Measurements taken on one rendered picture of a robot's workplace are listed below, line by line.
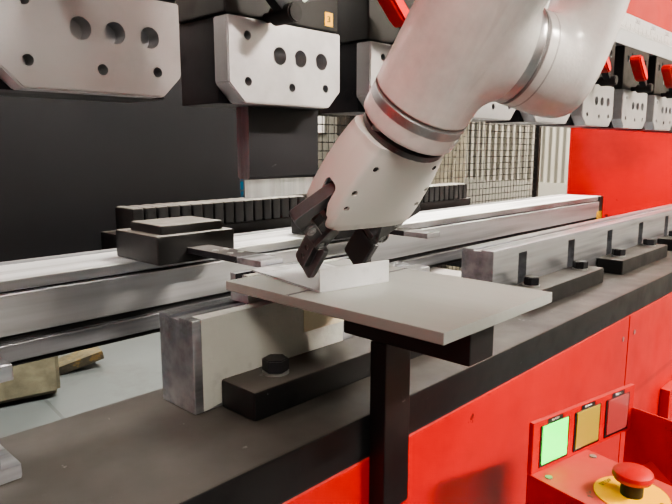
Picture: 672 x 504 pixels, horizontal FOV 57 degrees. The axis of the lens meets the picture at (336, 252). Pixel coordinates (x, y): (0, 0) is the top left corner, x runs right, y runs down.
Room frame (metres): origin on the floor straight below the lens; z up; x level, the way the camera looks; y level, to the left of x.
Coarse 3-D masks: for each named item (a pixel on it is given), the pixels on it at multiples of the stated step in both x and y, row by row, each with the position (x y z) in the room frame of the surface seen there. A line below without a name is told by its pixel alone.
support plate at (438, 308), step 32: (256, 288) 0.58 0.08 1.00; (288, 288) 0.58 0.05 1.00; (352, 288) 0.58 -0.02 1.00; (384, 288) 0.58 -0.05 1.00; (416, 288) 0.58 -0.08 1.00; (448, 288) 0.58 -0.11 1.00; (480, 288) 0.58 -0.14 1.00; (512, 288) 0.58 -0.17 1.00; (352, 320) 0.50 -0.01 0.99; (384, 320) 0.47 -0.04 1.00; (416, 320) 0.47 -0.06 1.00; (448, 320) 0.47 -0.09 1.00; (480, 320) 0.47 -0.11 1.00
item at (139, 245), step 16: (144, 224) 0.82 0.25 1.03; (160, 224) 0.80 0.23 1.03; (176, 224) 0.81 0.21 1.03; (192, 224) 0.82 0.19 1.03; (208, 224) 0.84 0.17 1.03; (128, 240) 0.82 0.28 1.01; (144, 240) 0.79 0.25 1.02; (160, 240) 0.77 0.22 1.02; (176, 240) 0.79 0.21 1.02; (192, 240) 0.81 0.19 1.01; (208, 240) 0.83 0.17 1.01; (224, 240) 0.85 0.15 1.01; (128, 256) 0.82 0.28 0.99; (144, 256) 0.79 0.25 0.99; (160, 256) 0.77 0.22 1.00; (176, 256) 0.79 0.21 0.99; (192, 256) 0.81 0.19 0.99; (208, 256) 0.77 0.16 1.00; (224, 256) 0.75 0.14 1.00; (240, 256) 0.73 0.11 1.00; (256, 256) 0.73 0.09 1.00; (272, 256) 0.73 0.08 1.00
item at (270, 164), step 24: (240, 120) 0.66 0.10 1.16; (264, 120) 0.67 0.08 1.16; (288, 120) 0.69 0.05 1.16; (312, 120) 0.72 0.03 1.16; (240, 144) 0.66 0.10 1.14; (264, 144) 0.67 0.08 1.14; (288, 144) 0.69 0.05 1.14; (312, 144) 0.72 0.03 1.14; (240, 168) 0.66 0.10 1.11; (264, 168) 0.67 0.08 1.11; (288, 168) 0.69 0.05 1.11; (312, 168) 0.72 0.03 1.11; (264, 192) 0.68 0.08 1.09; (288, 192) 0.70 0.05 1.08
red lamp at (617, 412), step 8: (608, 400) 0.71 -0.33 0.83; (616, 400) 0.72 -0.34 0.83; (624, 400) 0.73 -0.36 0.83; (608, 408) 0.71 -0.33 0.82; (616, 408) 0.72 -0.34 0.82; (624, 408) 0.73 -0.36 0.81; (608, 416) 0.71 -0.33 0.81; (616, 416) 0.72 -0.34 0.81; (624, 416) 0.73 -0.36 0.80; (608, 424) 0.71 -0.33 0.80; (616, 424) 0.72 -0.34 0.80; (624, 424) 0.73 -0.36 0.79; (608, 432) 0.71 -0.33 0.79
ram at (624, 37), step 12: (636, 0) 1.35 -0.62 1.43; (648, 0) 1.41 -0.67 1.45; (660, 0) 1.46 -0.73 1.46; (636, 12) 1.36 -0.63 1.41; (648, 12) 1.41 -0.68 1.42; (660, 12) 1.47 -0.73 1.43; (660, 24) 1.47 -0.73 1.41; (624, 36) 1.32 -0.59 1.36; (636, 36) 1.37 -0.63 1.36; (636, 48) 1.37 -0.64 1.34; (648, 48) 1.42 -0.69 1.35; (660, 48) 1.48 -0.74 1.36
